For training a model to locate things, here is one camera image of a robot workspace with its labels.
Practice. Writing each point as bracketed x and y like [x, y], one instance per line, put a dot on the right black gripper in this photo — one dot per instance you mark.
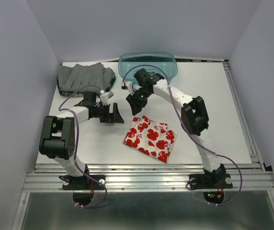
[136, 106]

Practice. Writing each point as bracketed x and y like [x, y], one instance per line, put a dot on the aluminium frame rail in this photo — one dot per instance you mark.
[147, 178]

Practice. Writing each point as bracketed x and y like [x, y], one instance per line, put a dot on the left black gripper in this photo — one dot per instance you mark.
[111, 118]

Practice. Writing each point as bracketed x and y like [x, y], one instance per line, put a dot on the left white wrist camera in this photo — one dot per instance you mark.
[105, 96]

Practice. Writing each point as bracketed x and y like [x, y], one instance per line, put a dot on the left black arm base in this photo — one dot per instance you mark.
[83, 190]

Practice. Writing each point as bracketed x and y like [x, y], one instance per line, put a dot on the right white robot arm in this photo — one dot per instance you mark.
[191, 112]

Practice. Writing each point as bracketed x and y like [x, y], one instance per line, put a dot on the grey skirt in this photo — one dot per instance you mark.
[79, 77]

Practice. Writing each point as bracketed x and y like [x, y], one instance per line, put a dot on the red floral white skirt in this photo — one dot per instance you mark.
[150, 137]

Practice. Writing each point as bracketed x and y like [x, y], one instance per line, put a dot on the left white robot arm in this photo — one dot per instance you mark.
[58, 137]

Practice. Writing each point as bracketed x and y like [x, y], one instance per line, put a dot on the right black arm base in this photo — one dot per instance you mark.
[213, 186]

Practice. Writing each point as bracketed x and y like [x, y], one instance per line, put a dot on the teal laundry basket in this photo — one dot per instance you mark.
[130, 63]

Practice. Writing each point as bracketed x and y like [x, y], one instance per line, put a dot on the navy plaid skirt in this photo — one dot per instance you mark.
[106, 87]

